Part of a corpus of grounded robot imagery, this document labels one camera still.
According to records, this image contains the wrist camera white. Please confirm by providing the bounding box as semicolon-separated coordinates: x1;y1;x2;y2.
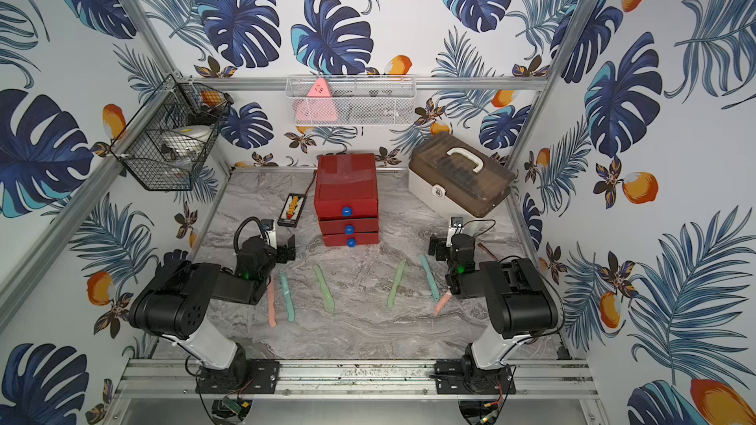
260;218;278;248
448;216;465;236

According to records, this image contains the pink fruit knife left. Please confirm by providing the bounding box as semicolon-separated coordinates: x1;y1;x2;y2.
267;279;277;328

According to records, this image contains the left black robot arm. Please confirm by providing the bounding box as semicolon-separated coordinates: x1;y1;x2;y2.
128;216;296;395

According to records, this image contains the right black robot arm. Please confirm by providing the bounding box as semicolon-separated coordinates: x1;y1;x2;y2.
428;218;560;395

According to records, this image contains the pink fruit knife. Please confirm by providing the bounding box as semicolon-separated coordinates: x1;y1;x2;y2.
434;290;453;316
267;279;277;328

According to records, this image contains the pink triangle item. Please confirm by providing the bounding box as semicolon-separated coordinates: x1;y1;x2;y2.
293;78;339;125

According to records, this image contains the black wire basket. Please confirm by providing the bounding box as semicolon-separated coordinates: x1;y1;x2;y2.
108;75;233;192

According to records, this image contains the aluminium front rail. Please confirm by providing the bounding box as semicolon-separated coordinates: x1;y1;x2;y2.
114;357;599;401

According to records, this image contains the pink fruit knife right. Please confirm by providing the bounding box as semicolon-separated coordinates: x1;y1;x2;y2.
434;290;453;316

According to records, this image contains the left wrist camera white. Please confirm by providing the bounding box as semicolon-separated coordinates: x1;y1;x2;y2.
260;218;278;248

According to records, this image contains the black connector board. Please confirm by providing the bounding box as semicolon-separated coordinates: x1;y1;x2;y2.
278;193;306;228

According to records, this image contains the clear wall shelf basket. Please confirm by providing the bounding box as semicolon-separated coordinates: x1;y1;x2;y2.
285;75;417;127

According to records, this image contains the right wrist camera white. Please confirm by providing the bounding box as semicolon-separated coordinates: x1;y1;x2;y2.
448;216;465;236

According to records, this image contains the teal fruit knife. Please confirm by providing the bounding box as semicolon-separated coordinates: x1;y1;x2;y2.
419;255;440;302
280;272;295;323

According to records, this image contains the green fruit knife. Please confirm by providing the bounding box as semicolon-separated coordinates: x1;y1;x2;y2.
387;260;407;309
314;265;336;314

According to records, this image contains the white object in basket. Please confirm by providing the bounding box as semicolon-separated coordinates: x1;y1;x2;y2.
159;125;212;161

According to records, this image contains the red three-drawer cabinet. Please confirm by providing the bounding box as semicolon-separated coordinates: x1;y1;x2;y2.
314;153;380;248

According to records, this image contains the brown lid storage box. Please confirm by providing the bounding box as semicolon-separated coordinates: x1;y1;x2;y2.
409;133;515;218

